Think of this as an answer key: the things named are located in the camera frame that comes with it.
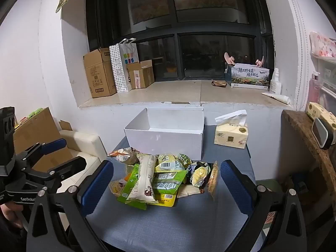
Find dark framed window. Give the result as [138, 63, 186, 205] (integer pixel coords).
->
[85, 0, 275, 82]

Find pile of snack packets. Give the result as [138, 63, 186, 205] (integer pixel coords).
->
[107, 147, 219, 210]

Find green packets behind cardboard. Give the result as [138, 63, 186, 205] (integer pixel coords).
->
[14, 108, 44, 129]

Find person's left hand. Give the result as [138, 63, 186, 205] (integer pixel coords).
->
[0, 203, 25, 228]

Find white cardboard box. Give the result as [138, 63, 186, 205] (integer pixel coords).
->
[124, 107, 205, 161]

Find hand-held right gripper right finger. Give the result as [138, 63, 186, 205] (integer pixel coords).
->
[220, 160, 307, 252]

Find large brown cardboard box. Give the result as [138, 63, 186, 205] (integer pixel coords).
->
[83, 48, 117, 99]

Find white device with black rim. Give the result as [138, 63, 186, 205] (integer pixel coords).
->
[311, 117, 336, 150]

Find white dotted paper bag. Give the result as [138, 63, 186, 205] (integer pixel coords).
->
[109, 38, 139, 93]

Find white tube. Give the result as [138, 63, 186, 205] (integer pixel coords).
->
[261, 92, 290, 105]

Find cream tissue pack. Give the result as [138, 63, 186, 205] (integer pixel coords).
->
[214, 110, 249, 150]

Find wooden side table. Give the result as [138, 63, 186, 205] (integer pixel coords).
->
[281, 109, 336, 189]

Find small brown cardboard box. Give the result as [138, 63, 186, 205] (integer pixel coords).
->
[126, 60, 155, 90]

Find white shelf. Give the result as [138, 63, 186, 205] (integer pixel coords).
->
[310, 52, 336, 111]

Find pink bottle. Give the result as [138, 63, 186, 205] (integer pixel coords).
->
[308, 71, 321, 104]

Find white plastic bottle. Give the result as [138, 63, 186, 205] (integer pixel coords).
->
[270, 68, 282, 94]

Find flat cardboard sheet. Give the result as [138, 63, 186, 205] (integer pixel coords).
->
[13, 107, 76, 174]

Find landscape printed box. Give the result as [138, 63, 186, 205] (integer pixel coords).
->
[227, 63, 270, 89]

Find yellow tissue pack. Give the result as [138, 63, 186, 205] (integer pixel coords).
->
[306, 102, 336, 129]

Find grey blue tablecloth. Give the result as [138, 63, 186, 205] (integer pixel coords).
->
[87, 125, 263, 252]

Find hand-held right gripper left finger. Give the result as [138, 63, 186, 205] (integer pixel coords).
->
[26, 160, 114, 252]

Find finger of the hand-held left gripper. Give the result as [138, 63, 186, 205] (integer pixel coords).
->
[16, 138, 67, 168]
[26, 157, 87, 192]

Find floral pouch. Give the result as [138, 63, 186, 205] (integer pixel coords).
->
[309, 31, 336, 58]

